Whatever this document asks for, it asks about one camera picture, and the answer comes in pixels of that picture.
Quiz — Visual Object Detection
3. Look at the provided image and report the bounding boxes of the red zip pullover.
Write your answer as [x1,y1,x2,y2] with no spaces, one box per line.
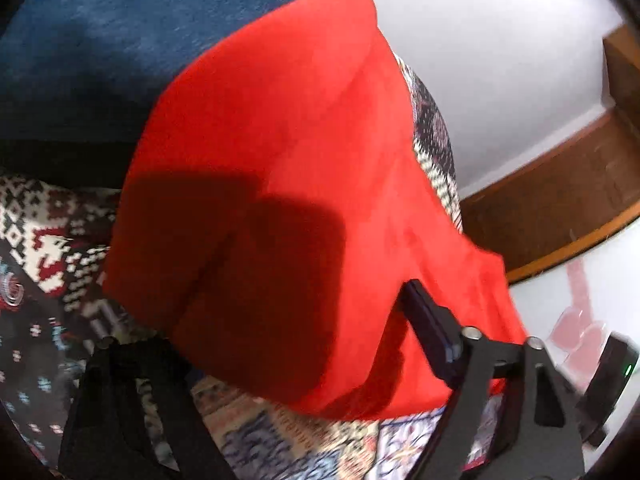
[104,0,525,420]

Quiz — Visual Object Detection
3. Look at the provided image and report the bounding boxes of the white sliding wardrobe door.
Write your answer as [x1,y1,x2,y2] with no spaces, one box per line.
[506,228,640,466]

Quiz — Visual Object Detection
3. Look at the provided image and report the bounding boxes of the brown wooden wardrobe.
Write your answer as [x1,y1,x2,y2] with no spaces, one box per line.
[461,25,639,283]

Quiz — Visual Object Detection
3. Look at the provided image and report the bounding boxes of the patchwork patterned bedspread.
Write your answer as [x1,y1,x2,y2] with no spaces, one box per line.
[0,54,507,480]

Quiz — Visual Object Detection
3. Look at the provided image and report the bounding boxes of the folded blue jeans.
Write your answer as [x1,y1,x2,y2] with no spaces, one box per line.
[1,0,293,141]

